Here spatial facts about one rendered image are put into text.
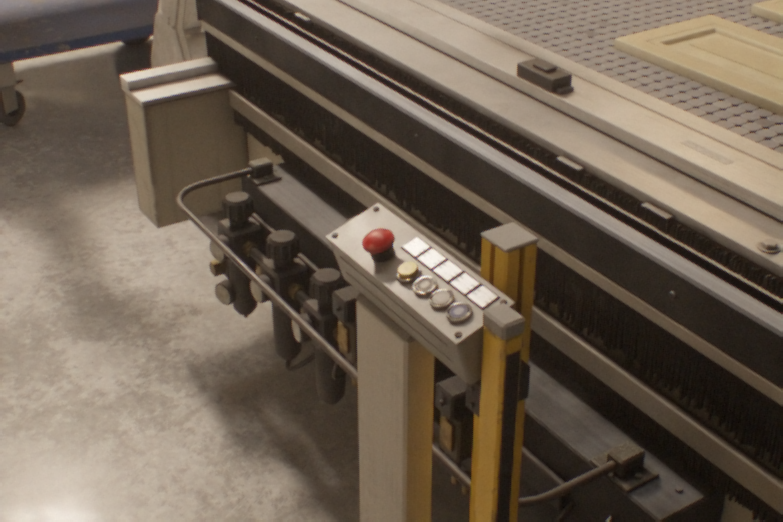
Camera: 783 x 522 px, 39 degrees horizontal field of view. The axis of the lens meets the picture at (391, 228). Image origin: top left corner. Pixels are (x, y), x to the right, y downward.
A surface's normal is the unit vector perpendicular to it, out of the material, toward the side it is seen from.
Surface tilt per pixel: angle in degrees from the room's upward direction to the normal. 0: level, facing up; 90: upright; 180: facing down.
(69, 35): 0
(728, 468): 90
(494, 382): 90
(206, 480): 0
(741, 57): 0
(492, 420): 90
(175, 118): 90
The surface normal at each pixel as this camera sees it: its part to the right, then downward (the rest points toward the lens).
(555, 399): 0.00, -0.88
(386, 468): -0.84, 0.26
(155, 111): 0.55, 0.40
